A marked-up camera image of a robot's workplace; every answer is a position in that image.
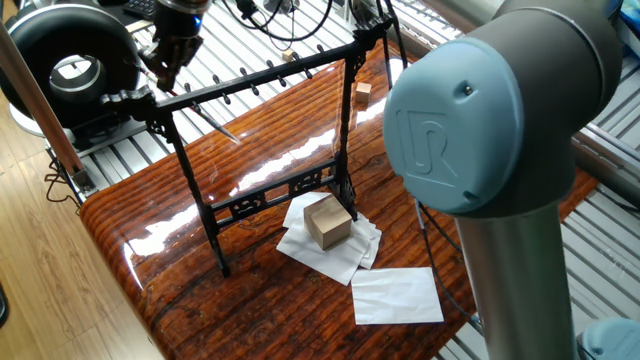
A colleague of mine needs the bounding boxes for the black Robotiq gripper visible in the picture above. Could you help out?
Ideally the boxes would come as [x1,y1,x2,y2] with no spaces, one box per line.
[138,4,204,94]

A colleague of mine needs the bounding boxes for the single white paper sheet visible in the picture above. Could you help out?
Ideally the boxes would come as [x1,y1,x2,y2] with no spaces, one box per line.
[350,266,445,326]

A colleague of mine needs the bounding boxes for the black round ring lamp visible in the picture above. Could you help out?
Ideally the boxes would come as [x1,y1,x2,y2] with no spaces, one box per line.
[0,2,151,149]

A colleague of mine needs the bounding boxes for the black ornate pen rack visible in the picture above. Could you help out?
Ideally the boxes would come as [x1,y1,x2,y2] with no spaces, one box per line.
[99,14,394,279]

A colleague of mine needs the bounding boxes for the aluminium profile post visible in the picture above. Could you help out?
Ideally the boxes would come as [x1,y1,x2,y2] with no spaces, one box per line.
[0,22,99,196]

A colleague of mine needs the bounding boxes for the wood grain table mat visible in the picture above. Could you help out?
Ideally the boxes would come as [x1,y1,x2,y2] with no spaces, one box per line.
[79,39,599,360]

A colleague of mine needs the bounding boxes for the thin metal utensil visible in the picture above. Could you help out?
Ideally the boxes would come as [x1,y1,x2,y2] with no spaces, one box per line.
[133,63,242,146]

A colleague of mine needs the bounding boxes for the thin black floor cable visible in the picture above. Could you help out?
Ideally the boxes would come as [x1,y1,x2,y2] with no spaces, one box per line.
[43,157,82,207]

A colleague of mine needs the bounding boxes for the large wooden block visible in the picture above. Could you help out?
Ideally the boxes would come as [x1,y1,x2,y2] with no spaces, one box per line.
[303,193,354,251]

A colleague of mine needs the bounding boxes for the black keyboard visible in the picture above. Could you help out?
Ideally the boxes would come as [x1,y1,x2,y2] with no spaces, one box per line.
[122,0,157,21]

